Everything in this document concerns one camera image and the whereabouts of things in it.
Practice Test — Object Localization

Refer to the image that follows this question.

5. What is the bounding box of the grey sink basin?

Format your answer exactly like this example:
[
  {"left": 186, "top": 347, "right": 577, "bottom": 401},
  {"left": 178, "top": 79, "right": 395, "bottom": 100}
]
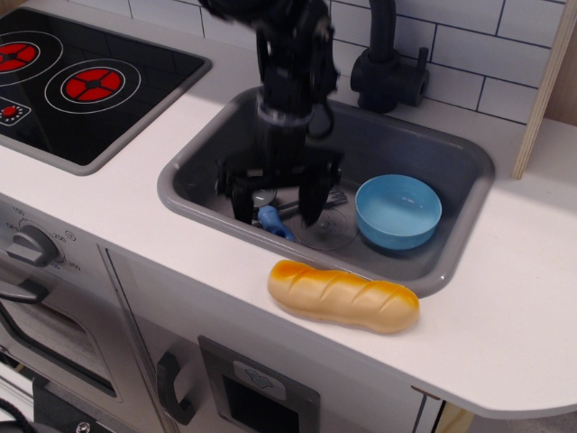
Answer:
[{"left": 158, "top": 89, "right": 495, "bottom": 298}]

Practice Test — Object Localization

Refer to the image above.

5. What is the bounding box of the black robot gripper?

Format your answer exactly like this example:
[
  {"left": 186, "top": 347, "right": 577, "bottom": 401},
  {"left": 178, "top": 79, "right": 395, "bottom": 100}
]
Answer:
[{"left": 216, "top": 103, "right": 343, "bottom": 226}]

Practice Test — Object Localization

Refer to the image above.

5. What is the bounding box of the grey plastic fork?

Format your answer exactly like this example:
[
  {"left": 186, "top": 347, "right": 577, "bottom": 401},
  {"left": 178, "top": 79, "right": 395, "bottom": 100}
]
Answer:
[{"left": 276, "top": 188, "right": 348, "bottom": 217}]

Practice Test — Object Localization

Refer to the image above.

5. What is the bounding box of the blue handled grey spoon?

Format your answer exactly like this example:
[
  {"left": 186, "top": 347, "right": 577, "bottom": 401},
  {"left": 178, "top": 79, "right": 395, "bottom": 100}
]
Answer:
[{"left": 252, "top": 189, "right": 296, "bottom": 242}]

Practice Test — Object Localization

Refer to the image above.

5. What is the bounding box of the grey cabinet door handle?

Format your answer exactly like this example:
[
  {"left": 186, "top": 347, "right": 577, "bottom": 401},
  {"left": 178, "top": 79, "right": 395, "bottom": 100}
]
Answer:
[{"left": 156, "top": 352, "right": 196, "bottom": 426}]

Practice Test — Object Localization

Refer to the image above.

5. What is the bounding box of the grey oven door handle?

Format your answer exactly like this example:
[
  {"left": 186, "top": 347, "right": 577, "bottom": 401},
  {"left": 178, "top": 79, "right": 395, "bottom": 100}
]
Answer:
[{"left": 1, "top": 280, "right": 49, "bottom": 304}]

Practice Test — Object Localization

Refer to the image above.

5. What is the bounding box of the blue plastic bowl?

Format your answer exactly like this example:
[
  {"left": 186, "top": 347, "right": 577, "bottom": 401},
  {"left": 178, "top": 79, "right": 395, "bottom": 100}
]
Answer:
[{"left": 355, "top": 174, "right": 443, "bottom": 251}]

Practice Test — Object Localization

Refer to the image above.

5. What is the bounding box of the black toy stovetop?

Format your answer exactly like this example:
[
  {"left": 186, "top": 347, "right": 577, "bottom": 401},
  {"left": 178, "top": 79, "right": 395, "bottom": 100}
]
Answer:
[{"left": 1, "top": 8, "right": 212, "bottom": 176}]

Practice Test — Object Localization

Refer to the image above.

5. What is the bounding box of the black cable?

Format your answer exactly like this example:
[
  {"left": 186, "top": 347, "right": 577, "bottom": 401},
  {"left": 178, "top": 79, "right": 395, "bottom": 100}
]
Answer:
[{"left": 0, "top": 396, "right": 35, "bottom": 433}]

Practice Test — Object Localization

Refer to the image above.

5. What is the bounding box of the toy bread loaf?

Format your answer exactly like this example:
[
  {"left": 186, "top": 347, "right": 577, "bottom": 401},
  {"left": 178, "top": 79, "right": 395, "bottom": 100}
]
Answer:
[{"left": 267, "top": 260, "right": 420, "bottom": 334}]

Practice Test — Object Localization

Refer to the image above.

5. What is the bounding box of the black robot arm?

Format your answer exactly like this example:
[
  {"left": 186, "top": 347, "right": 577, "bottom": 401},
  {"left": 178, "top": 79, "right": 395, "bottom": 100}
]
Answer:
[{"left": 202, "top": 1, "right": 343, "bottom": 226}]

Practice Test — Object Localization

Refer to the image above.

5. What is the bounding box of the grey oven knob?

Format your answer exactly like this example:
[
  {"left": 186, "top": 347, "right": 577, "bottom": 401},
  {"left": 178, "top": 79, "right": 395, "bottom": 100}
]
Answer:
[{"left": 6, "top": 226, "right": 60, "bottom": 267}]

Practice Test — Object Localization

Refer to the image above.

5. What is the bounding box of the light wooden side post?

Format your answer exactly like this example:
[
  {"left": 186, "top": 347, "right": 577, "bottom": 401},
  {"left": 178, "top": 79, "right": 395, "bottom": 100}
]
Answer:
[{"left": 510, "top": 0, "right": 576, "bottom": 180}]

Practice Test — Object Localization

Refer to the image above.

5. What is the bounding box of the grey sink drain cover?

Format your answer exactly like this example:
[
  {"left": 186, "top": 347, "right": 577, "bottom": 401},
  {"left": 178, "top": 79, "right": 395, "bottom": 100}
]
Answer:
[{"left": 289, "top": 207, "right": 357, "bottom": 251}]

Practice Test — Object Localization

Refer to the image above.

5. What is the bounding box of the black toy faucet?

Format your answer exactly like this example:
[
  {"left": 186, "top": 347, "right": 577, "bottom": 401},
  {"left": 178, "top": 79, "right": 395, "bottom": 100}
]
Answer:
[{"left": 351, "top": 0, "right": 429, "bottom": 114}]

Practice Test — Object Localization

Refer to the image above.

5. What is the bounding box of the grey dispenser panel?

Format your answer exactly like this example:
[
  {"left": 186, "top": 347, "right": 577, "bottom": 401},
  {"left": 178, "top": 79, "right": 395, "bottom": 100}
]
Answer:
[{"left": 197, "top": 336, "right": 320, "bottom": 433}]

